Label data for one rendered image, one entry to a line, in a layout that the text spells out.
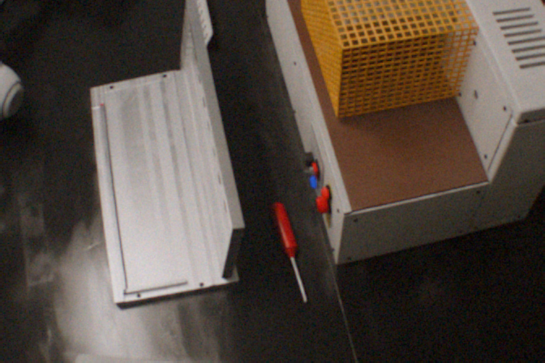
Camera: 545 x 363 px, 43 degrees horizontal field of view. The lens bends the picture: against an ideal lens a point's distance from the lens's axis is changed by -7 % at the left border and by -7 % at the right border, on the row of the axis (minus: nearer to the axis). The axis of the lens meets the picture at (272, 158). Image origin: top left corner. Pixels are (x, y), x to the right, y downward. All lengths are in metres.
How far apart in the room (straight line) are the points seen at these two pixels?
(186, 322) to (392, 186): 0.40
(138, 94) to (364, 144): 0.49
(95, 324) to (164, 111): 0.42
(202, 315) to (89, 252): 0.23
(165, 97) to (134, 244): 0.30
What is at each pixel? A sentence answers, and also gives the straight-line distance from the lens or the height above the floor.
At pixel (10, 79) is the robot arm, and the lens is 1.35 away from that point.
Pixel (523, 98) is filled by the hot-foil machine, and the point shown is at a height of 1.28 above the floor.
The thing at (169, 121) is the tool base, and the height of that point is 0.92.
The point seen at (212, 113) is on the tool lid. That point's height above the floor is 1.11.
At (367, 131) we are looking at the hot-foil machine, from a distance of 1.12.
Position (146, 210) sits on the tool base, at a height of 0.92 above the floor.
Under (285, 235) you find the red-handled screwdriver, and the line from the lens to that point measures 1.22.
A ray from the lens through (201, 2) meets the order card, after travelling 1.49.
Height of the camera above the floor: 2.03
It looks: 59 degrees down
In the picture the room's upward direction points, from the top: 3 degrees counter-clockwise
